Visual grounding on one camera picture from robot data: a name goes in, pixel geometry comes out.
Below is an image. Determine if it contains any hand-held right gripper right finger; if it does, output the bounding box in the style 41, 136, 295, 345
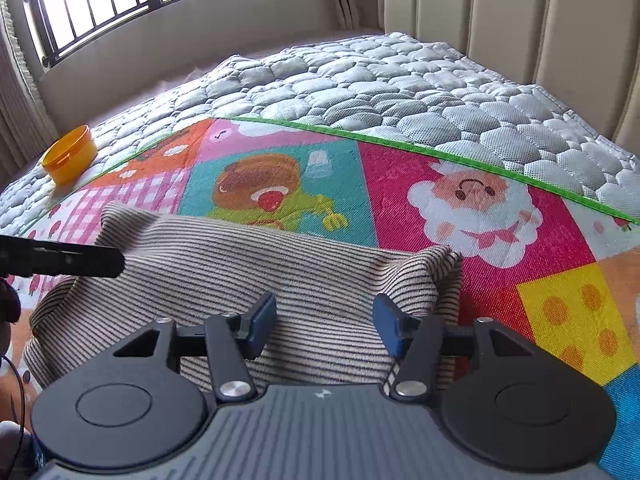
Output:
374, 293, 535, 402

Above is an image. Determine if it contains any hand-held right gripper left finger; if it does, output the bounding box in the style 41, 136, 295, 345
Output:
114, 292, 277, 403

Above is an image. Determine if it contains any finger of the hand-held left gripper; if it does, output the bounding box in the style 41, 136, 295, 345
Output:
0, 235, 126, 279

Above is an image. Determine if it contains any beige striped shirt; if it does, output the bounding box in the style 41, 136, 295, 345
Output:
22, 201, 463, 396

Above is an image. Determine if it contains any yellow round plastic container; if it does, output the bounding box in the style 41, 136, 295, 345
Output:
41, 125, 98, 187

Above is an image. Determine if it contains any colourful cartoon printed mat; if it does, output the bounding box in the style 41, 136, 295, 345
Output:
0, 117, 640, 480

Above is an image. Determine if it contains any grey pleated curtain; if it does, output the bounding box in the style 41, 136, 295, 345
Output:
0, 0, 58, 176

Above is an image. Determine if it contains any grey quilted bed pad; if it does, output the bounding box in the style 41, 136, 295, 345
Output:
0, 32, 640, 241

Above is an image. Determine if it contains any beige padded headboard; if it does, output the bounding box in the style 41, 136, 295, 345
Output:
382, 0, 640, 161

